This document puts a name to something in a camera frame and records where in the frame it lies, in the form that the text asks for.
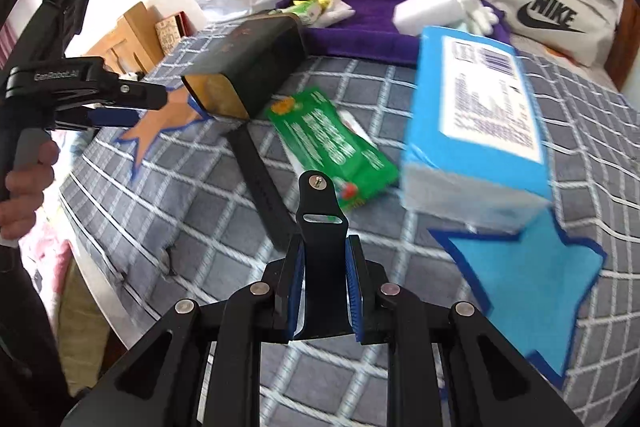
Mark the green tissue pack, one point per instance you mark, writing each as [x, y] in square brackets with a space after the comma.
[307, 12]

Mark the green snack packet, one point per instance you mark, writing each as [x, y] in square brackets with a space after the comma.
[311, 129]

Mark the purple fuzzy cloth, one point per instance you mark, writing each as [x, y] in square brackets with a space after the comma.
[369, 34]

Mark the framed picture box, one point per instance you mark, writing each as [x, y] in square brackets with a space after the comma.
[171, 30]

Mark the blue cardboard box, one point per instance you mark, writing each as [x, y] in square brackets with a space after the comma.
[473, 151]

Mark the grey checked bed sheet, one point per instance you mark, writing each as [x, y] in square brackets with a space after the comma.
[182, 224]

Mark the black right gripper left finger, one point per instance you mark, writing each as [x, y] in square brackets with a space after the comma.
[199, 365]

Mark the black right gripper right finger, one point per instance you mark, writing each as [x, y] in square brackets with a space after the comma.
[446, 366]

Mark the black strap belt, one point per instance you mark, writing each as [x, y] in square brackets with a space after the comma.
[310, 295]

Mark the white sponge block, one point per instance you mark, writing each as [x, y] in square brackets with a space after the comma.
[412, 16]

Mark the white glove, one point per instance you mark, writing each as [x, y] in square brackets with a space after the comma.
[478, 18]

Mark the dark green gold box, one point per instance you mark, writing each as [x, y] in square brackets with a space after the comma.
[236, 76]

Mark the wooden chair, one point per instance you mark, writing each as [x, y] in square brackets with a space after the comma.
[132, 45]

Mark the person's left hand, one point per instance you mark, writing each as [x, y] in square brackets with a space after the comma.
[26, 186]

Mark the brown wooden headboard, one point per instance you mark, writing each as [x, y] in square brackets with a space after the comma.
[625, 46]

